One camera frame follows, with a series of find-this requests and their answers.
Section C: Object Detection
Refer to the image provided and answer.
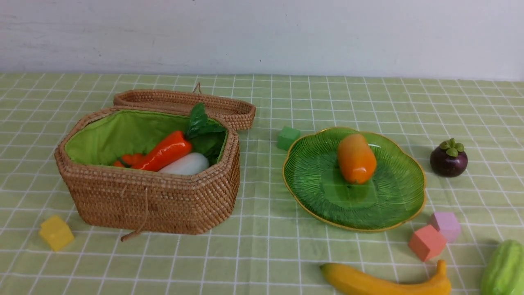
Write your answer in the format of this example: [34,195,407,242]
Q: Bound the green foam cube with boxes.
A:
[276,126,301,151]

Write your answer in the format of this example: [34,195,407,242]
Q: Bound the light green toy gourd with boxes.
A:
[480,239,524,295]

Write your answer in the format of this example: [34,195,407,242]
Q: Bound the orange toy pumpkin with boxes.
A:
[112,153,145,168]

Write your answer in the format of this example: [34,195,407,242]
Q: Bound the yellow toy banana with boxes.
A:
[319,259,452,295]

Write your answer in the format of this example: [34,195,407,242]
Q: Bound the green glass leaf plate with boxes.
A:
[282,127,427,232]

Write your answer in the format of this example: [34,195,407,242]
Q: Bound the orange toy mango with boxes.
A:
[337,133,377,184]

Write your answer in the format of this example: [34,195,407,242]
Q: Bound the woven rattan basket green lining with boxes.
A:
[54,106,241,235]

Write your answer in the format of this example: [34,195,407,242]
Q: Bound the purple toy mangosteen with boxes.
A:
[430,138,468,177]

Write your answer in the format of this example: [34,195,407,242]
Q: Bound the red toy carrot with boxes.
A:
[131,102,226,172]

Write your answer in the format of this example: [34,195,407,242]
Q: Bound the pink foam cube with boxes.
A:
[408,225,447,262]

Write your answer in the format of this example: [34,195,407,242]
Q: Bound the woven rattan basket lid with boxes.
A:
[113,83,256,130]

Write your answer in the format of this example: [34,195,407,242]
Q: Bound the green checkered tablecloth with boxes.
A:
[0,73,524,295]

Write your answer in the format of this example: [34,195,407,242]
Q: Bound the white toy radish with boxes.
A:
[159,134,224,175]

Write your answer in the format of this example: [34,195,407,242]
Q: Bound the yellow foam cube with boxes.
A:
[38,215,75,252]

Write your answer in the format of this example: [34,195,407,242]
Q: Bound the purple foam cube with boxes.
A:
[427,211,461,243]

